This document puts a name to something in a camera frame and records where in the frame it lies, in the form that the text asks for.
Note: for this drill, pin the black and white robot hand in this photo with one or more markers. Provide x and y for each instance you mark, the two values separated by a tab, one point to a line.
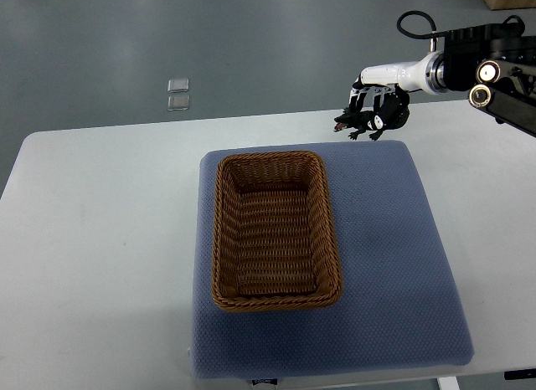
391	85

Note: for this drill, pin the dark toy crocodile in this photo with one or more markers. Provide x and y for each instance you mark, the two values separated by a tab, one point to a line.
364	121

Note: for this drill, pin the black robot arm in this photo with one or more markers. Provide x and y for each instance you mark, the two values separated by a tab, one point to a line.
493	63

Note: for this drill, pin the brown wicker basket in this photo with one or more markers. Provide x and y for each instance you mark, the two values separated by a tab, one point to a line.
274	244

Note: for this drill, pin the upper metal floor plate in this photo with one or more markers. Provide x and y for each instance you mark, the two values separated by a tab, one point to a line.
178	85

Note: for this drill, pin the blue-grey foam mat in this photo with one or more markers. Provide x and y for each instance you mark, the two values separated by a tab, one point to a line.
399	308

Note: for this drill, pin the white table leg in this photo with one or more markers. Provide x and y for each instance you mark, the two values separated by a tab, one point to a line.
448	383

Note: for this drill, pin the black mat label tag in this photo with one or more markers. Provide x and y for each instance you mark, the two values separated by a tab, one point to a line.
269	382

